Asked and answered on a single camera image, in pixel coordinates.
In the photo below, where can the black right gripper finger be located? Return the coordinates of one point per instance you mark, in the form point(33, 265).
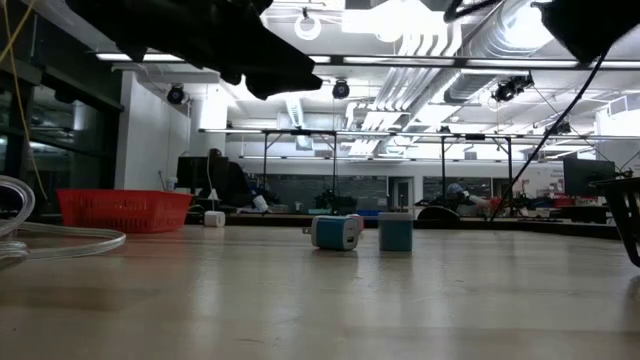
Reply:
point(585, 25)

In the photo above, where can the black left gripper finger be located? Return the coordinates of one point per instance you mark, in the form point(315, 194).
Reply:
point(265, 55)
point(275, 87)

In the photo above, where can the teal and white charger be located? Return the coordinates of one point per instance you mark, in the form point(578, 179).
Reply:
point(395, 235)
point(332, 234)

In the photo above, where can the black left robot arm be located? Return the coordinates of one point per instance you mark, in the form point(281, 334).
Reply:
point(125, 20)

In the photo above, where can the background black robot arm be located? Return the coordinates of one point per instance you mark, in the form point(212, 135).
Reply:
point(340, 204)

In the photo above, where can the black ceiling device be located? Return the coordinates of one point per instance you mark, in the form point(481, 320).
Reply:
point(510, 89)

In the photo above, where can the person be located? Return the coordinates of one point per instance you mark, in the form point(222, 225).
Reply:
point(457, 192)
point(230, 180)

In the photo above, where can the white cup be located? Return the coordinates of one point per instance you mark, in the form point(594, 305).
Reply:
point(260, 203)

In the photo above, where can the black monitor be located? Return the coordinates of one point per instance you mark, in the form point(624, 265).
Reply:
point(192, 172)
point(587, 175)

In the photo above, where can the overhead light bar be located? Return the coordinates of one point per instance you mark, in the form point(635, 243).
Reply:
point(400, 60)

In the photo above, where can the red plastic basket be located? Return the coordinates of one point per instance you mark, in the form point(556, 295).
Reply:
point(120, 210)

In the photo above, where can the black metal station frame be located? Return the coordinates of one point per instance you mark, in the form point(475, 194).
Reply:
point(475, 136)
point(300, 132)

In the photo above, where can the round black ceiling camera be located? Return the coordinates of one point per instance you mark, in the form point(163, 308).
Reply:
point(176, 95)
point(341, 90)

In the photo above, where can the silver ventilation duct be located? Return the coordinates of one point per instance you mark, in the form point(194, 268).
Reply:
point(490, 45)

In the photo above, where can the black table frame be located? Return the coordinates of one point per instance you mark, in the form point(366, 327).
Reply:
point(575, 229)

